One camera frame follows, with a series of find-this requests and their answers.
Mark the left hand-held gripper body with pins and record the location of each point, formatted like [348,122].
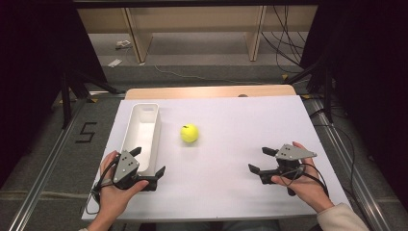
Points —
[126,166]

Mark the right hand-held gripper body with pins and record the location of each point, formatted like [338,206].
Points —
[290,154]

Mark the white plastic bin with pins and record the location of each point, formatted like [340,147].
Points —
[141,134]

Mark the yellow-green apple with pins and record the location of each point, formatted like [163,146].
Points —
[189,133]

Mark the person's left hand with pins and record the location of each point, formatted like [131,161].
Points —
[112,195]

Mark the person's right hand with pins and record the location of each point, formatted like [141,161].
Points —
[308,189]

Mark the white table sheet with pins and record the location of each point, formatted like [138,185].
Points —
[231,160]

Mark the black metal stand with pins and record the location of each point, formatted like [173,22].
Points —
[327,96]
[65,102]

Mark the white paper scrap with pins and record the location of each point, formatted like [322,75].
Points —
[114,63]

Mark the small crumpled paper item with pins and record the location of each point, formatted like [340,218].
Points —
[123,44]

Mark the black curtain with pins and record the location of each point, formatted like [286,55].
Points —
[32,64]
[375,80]

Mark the light wooden furniture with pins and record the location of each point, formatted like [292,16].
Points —
[192,19]

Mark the aluminium floor rail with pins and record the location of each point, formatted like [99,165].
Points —
[48,166]
[352,166]

